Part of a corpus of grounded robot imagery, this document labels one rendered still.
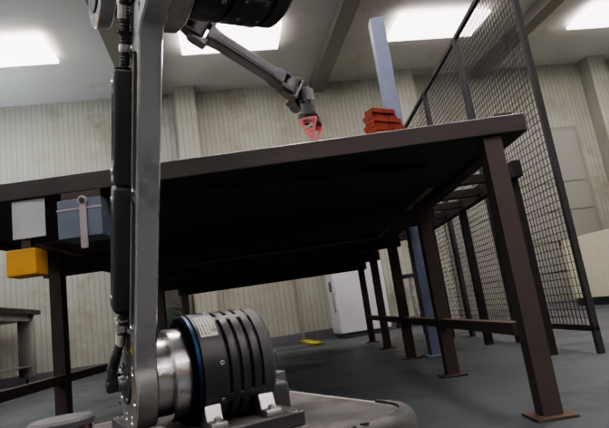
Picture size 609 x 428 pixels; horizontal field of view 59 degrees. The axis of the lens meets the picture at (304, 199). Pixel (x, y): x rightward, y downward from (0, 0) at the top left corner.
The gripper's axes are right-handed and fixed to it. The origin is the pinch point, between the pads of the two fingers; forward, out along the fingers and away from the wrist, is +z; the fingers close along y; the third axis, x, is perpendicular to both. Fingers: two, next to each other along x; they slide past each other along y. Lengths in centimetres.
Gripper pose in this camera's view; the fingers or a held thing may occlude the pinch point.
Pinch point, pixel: (313, 140)
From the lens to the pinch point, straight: 201.6
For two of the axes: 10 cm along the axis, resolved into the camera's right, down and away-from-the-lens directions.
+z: 1.5, 9.7, -1.9
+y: -2.1, -1.6, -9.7
